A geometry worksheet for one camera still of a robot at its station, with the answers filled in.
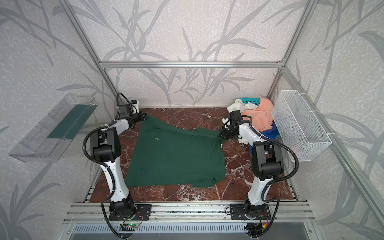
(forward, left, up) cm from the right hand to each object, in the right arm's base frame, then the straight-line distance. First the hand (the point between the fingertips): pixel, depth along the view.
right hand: (219, 131), depth 95 cm
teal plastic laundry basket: (+30, -31, -2) cm, 43 cm away
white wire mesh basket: (-17, -31, +26) cm, 44 cm away
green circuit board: (-49, +44, -8) cm, 66 cm away
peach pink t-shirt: (+12, -31, +1) cm, 33 cm away
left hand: (+19, +50, +2) cm, 54 cm away
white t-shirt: (+23, -17, 0) cm, 29 cm away
